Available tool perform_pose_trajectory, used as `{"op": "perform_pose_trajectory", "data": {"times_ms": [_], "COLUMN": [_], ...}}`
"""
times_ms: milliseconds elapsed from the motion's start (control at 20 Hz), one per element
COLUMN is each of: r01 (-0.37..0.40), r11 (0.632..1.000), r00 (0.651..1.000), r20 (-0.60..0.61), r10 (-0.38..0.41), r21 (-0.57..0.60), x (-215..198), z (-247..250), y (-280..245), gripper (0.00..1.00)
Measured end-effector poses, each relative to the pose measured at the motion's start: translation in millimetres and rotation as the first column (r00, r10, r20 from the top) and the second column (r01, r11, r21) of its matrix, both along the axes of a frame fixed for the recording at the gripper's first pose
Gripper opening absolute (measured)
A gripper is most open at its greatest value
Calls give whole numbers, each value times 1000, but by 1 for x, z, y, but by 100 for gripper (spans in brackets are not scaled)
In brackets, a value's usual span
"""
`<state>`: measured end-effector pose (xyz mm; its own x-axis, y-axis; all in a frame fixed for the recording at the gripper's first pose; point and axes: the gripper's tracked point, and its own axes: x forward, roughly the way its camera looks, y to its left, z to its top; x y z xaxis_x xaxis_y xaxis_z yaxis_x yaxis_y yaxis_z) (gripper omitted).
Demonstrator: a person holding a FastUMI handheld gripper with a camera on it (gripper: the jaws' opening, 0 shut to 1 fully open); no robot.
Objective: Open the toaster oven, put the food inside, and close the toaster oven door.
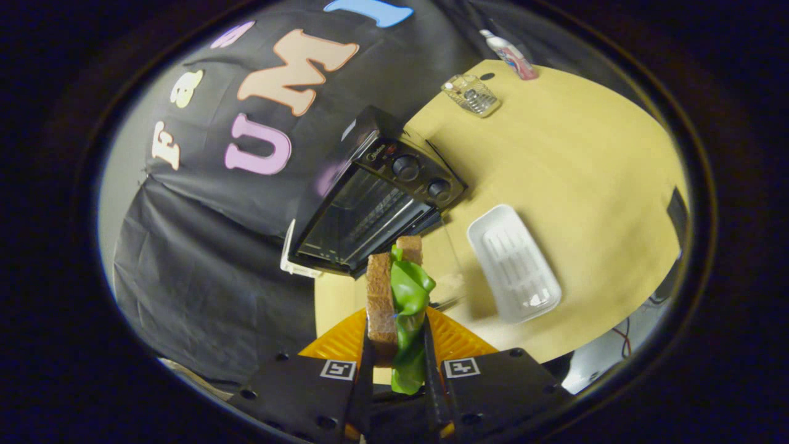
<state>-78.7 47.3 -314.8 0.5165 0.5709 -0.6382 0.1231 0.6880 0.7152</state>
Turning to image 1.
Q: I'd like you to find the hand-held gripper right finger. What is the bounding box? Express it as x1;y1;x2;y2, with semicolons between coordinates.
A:
422;307;575;442

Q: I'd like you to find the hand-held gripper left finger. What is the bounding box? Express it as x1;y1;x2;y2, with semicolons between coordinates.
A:
227;307;378;444

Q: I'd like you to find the bread and lettuce sandwich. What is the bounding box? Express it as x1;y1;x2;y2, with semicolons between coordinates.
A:
365;235;437;396

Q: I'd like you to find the black toaster oven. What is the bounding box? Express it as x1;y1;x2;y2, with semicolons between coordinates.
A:
288;105;469;309

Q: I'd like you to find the white pop-up toaster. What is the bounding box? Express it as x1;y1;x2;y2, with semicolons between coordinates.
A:
280;219;323;279

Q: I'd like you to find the white plastic tray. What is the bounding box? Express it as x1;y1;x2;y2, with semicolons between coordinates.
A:
466;204;563;325

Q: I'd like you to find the clear square glass container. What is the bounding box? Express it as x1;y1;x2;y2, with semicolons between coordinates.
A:
441;74;502;119

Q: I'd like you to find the white and pink bottle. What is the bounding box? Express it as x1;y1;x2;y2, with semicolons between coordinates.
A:
479;29;539;81

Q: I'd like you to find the red cable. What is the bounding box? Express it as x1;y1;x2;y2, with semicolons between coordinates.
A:
611;317;634;359

